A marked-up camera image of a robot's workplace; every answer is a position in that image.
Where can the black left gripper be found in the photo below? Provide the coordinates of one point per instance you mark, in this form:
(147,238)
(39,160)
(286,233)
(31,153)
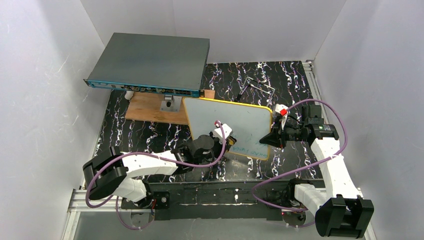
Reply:
(218,145)

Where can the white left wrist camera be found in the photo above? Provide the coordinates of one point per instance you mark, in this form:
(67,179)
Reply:
(222,131)

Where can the grey metal stand bracket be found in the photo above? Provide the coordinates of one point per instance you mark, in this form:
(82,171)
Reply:
(171,103)

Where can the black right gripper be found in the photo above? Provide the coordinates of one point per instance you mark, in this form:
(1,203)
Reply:
(282,134)

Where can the yellow-framed whiteboard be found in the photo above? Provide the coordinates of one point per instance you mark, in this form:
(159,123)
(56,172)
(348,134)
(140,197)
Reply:
(249,123)

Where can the black grey wire stripper pliers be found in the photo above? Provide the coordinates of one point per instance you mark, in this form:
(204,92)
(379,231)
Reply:
(252,86)

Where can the green white cylinder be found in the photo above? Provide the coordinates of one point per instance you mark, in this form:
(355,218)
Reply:
(128,95)

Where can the yellow black eraser pad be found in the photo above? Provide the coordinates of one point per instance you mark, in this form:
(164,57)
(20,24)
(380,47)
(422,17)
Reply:
(230,141)

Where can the plywood board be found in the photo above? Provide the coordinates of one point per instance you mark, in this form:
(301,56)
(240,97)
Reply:
(145,106)

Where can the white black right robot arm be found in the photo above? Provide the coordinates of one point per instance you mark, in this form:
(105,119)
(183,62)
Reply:
(337,181)

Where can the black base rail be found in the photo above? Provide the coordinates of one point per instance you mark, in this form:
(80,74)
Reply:
(231,200)

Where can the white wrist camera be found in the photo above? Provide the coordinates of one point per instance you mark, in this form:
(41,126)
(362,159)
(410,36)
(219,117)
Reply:
(280,114)
(222,131)

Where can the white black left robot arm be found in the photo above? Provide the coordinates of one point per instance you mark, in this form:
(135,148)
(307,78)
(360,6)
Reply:
(114,173)

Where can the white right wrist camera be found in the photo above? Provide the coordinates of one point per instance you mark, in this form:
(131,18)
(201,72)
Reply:
(280,114)

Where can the grey blue network switch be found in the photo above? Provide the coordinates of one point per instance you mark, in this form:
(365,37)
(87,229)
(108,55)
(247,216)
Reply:
(145,63)

